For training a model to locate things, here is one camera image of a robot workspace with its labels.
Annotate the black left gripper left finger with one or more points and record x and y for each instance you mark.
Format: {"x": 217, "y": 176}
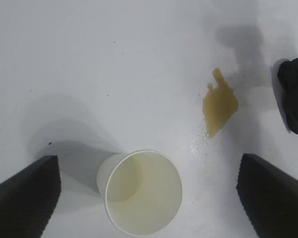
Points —
{"x": 22, "y": 198}

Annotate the white paper cup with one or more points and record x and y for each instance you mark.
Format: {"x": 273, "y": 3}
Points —
{"x": 144, "y": 198}

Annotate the black cloth rag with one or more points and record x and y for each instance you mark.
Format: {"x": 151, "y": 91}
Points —
{"x": 295, "y": 99}

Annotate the brown liquid spill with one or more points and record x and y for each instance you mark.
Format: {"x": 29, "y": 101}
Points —
{"x": 221, "y": 106}

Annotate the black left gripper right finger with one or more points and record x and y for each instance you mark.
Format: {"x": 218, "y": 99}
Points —
{"x": 280, "y": 203}

